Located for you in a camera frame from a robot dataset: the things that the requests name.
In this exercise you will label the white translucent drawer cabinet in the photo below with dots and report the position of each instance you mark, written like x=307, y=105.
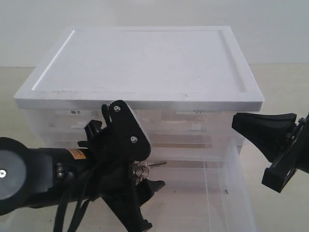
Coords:
x=150, y=68

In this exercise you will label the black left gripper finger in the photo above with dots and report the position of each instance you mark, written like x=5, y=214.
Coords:
x=124, y=204
x=147, y=188

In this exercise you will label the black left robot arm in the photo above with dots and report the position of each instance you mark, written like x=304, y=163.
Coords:
x=43, y=177

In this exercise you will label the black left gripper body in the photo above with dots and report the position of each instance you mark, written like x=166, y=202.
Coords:
x=117, y=146

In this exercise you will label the top right small drawer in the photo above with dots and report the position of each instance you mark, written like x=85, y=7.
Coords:
x=185, y=129

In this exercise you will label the top left small drawer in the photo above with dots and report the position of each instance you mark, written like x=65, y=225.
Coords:
x=66, y=127

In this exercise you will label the wide translucent drawer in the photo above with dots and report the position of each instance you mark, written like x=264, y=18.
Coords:
x=207, y=195

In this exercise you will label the key bunch with blue tag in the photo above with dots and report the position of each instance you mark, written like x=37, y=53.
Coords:
x=141, y=169

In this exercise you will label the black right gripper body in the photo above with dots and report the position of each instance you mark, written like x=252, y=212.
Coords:
x=296, y=155

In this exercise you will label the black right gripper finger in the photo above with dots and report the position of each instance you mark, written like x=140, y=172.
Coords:
x=269, y=133
x=278, y=174

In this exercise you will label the small drawer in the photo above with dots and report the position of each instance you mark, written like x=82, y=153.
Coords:
x=66, y=127
x=185, y=129

